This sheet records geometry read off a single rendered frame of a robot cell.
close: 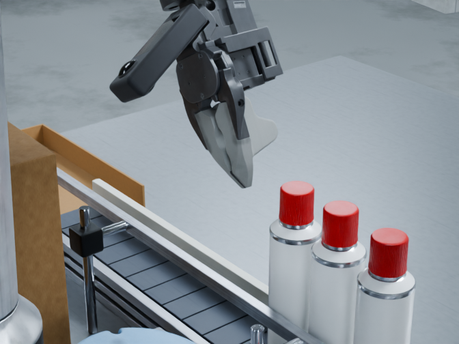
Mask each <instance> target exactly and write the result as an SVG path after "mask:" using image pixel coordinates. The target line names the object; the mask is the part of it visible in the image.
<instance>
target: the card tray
mask: <svg viewBox="0 0 459 344"><path fill-rule="evenodd" d="M21 130H22V131H23V132H24V133H26V134H28V135H29V136H30V137H32V138H33V139H35V140H36V141H37V142H39V143H41V144H42V145H43V146H45V147H46V148H48V149H49V150H51V151H52V152H54V153H55V156H56V165H57V168H59V169H61V170H62V171H63V172H65V173H67V174H68V175H69V176H71V177H73V178H74V179H75V180H77V181H78V182H80V183H82V184H83V185H84V186H86V187H88V188H89V189H91V190H93V188H92V180H96V179H101V180H102V181H104V182H106V183H107V184H108V185H110V186H112V187H114V188H115V189H116V190H118V191H120V192H121V193H123V194H124V195H126V196H127V197H129V198H131V199H132V200H133V201H135V202H137V203H138V204H140V205H142V206H143V207H145V187H144V185H143V184H142V183H140V182H138V181H137V180H135V179H133V178H132V177H130V176H129V175H127V174H125V173H124V172H122V171H120V170H119V169H117V168H115V167H114V166H112V165H110V164H109V163H108V162H105V161H104V160H102V159H101V158H99V157H97V156H96V155H94V154H93V153H91V152H89V151H87V150H86V149H84V148H83V147H81V146H80V145H77V144H76V143H74V142H73V141H71V140H70V139H68V138H66V137H65V136H63V135H61V134H60V133H58V132H56V131H55V130H53V129H52V128H49V127H48V126H46V125H45V124H39V125H36V126H31V127H28V128H23V129H21ZM58 189H59V205H60V214H64V213H66V212H70V211H72V210H76V209H79V208H80V207H81V206H82V205H88V204H86V203H84V202H83V201H82V200H80V199H79V198H77V197H76V196H74V195H73V194H71V193H70V192H68V191H67V190H66V189H64V188H62V187H61V186H60V185H58Z"/></svg>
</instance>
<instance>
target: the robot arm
mask: <svg viewBox="0 0 459 344"><path fill-rule="evenodd" d="M159 1H160V3H161V7H162V9H163V11H165V12H168V11H174V10H177V11H175V12H173V13H171V14H170V15H169V17H168V18H167V19H166V20H165V22H164V23H163V24H162V25H161V26H160V27H159V28H158V29H157V30H156V32H155V33H154V34H153V35H152V37H151V38H150V39H149V40H148V41H147V42H146V43H145V44H144V45H143V47H142V48H141V49H140V50H139V52H138V53H137V54H136V55H135V56H134V57H133V58H132V59H131V60H130V61H128V62H126V63H125V64H124V65H123V66H122V67H121V69H120V71H119V74H118V75H117V77H116V78H115V79H114V80H113V82H112V83H111V84H110V86H109V89H110V90H111V91H112V92H113V93H114V95H115V96H116V97H117V98H118V99H119V100H120V101H121V102H123V103H126V102H130V101H131V100H135V99H137V98H140V97H143V96H146V95H148V94H149V93H150V92H151V91H152V90H153V88H154V86H155V84H156V82H157V81H158V80H159V78H160V77H162V75H163V74H164V73H165V71H166V70H167V69H168V68H169V66H170V65H171V64H172V63H173V62H174V61H175V60H176V61H177V65H176V74H177V78H178V84H179V88H180V93H181V95H182V99H183V102H184V107H185V110H186V114H187V116H188V119H189V121H190V123H191V125H192V127H193V129H194V131H195V133H196V134H197V136H198V137H199V140H200V141H201V142H202V144H203V146H204V147H205V149H206V150H208V151H209V152H210V154H211V156H212V157H213V158H214V160H215V161H216V162H217V163H218V164H219V166H220V167H221V168H222V169H223V170H224V171H225V172H226V173H227V174H228V175H229V176H230V177H231V178H232V179H233V180H234V181H235V182H236V183H237V184H238V185H239V186H240V187H241V188H248V187H251V186H252V181H253V157H254V156H255V155H256V154H257V153H259V152H260V151H262V150H263V149H264V148H265V147H267V146H268V145H270V144H271V143H272V142H273V141H274V140H275V139H276V138H277V135H278V129H277V126H276V124H275V122H274V121H273V120H271V119H265V118H262V117H258V116H257V115H256V114H255V112H254V110H253V106H252V103H251V101H250V99H248V97H246V96H245V93H244V91H247V90H250V89H252V88H254V87H257V86H260V85H263V84H265V83H267V82H269V81H271V80H274V79H275V77H276V76H279V75H281V74H283V70H282V68H281V64H280V62H279V58H278V56H277V52H276V50H275V46H274V44H273V40H272V38H271V35H270V31H269V29H268V26H267V27H262V28H259V29H258V27H257V25H256V22H255V19H254V16H253V12H252V10H251V6H250V4H249V0H159ZM265 41H268V43H269V46H270V49H271V52H272V54H273V58H274V60H275V64H276V65H274V66H272V64H271V62H270V58H269V56H268V52H267V50H266V46H265V43H264V42H265ZM212 100H214V102H220V103H218V104H216V105H214V106H213V107H211V105H210V104H211V102H212ZM0 344H44V339H43V327H42V318H41V314H40V312H39V310H38V309H37V307H36V306H35V305H34V304H33V303H31V302H30V301H29V300H28V299H26V298H24V297H22V296H21V295H20V294H18V285H17V273H16V251H15V240H14V219H13V207H12V186H11V175H10V153H9V141H8V120H7V109H6V97H5V76H4V64H3V42H2V31H1V10H0ZM78 344H196V343H194V342H192V341H190V340H188V339H186V338H184V337H182V336H178V335H176V334H172V333H170V332H165V331H162V330H155V329H149V328H120V329H119V331H118V334H112V333H110V332H109V331H104V332H99V333H97V334H94V335H91V336H89V337H87V338H86V339H83V340H82V341H81V342H79V343H78Z"/></svg>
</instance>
